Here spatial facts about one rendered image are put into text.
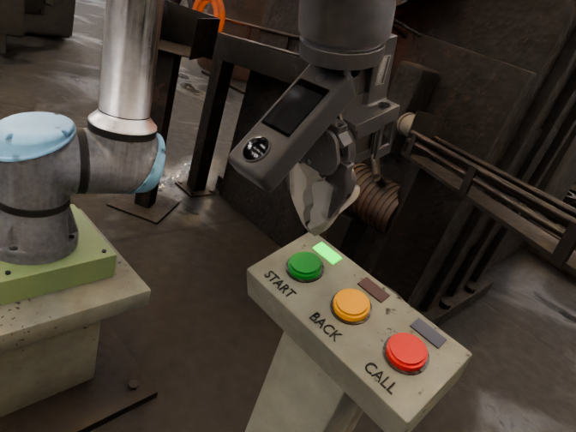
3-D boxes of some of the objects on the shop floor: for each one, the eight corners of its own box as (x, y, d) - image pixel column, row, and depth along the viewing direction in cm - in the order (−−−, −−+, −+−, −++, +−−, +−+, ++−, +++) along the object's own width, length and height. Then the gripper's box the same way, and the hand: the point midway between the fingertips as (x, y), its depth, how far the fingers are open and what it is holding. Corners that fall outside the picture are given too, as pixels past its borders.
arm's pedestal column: (-63, 508, 71) (-75, 402, 60) (-113, 345, 92) (-129, 243, 81) (157, 397, 100) (177, 311, 89) (81, 291, 121) (88, 211, 110)
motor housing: (304, 300, 148) (363, 155, 124) (353, 345, 135) (428, 193, 112) (277, 312, 138) (334, 157, 115) (327, 360, 126) (402, 199, 102)
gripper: (424, 40, 36) (381, 230, 50) (344, 13, 41) (325, 191, 55) (354, 66, 32) (327, 265, 46) (274, 32, 37) (273, 220, 51)
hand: (309, 227), depth 48 cm, fingers closed
